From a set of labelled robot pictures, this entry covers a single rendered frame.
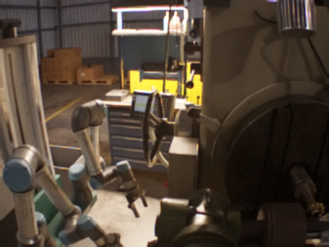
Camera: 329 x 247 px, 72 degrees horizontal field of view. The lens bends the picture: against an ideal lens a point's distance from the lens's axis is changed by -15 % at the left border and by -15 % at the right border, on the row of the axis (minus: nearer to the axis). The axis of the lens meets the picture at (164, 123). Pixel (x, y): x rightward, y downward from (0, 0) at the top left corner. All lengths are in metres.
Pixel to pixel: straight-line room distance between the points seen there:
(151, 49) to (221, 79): 2.27
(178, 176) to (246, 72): 0.46
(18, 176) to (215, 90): 0.78
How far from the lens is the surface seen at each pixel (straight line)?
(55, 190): 1.21
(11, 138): 1.36
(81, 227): 1.16
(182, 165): 0.97
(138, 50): 3.22
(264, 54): 0.96
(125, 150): 3.08
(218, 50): 0.94
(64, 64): 8.77
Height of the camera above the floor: 1.79
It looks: 21 degrees down
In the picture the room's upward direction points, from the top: straight up
